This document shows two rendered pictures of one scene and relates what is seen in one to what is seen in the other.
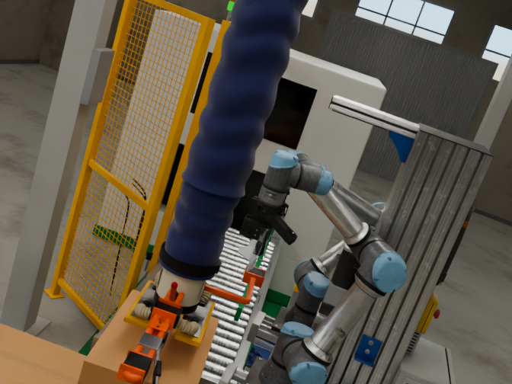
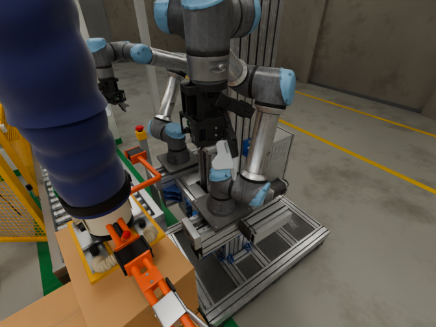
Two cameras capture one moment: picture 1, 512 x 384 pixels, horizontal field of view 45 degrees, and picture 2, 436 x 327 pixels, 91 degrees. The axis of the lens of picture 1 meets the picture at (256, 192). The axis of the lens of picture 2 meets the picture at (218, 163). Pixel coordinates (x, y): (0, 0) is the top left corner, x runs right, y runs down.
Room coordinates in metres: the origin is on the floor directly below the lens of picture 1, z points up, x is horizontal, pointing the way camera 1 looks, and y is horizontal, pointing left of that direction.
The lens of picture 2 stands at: (1.43, 0.22, 1.82)
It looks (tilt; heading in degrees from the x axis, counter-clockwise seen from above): 36 degrees down; 318
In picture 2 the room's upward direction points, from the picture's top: straight up
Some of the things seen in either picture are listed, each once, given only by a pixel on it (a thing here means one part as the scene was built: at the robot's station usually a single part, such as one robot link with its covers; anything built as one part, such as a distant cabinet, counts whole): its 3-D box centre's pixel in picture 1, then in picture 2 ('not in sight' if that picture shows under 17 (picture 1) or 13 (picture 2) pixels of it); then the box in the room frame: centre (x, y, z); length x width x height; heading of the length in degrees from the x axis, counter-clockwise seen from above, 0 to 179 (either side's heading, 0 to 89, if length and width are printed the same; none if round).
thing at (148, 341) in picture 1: (148, 346); (169, 312); (1.68, 0.16, 1.18); 0.07 x 0.07 x 0.04; 0
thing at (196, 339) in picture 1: (196, 316); (135, 215); (2.15, 0.06, 1.08); 0.34 x 0.10 x 0.05; 0
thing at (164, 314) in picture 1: (165, 313); (133, 254); (1.90, 0.16, 1.18); 0.10 x 0.08 x 0.06; 90
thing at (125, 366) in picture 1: (135, 367); not in sight; (1.55, 0.16, 1.18); 0.08 x 0.07 x 0.05; 0
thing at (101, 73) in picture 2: not in sight; (105, 72); (2.53, -0.10, 1.60); 0.08 x 0.08 x 0.05
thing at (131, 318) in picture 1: (149, 299); (89, 241); (2.15, 0.25, 1.08); 0.34 x 0.10 x 0.05; 0
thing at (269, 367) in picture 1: (283, 369); (222, 197); (1.96, -0.30, 1.09); 0.15 x 0.15 x 0.10
